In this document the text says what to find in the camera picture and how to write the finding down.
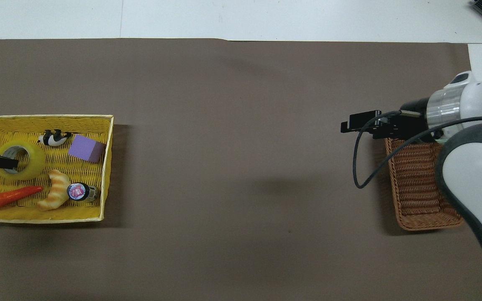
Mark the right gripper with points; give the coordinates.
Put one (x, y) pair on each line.
(410, 119)

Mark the yellow clear tape roll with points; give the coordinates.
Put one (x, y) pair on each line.
(32, 163)

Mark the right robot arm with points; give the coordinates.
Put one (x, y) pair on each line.
(475, 175)

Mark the brown wicker basket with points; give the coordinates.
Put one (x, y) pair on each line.
(416, 184)

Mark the yellow woven basket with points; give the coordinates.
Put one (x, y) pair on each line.
(94, 200)

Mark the toy carrot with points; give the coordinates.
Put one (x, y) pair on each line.
(11, 197)

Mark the black and white panda toy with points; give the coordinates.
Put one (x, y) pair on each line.
(53, 139)

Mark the toy croissant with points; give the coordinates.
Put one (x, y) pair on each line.
(58, 188)

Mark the small bottle with pink label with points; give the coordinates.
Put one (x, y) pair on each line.
(78, 192)

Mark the purple block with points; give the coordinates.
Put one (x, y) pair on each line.
(85, 149)

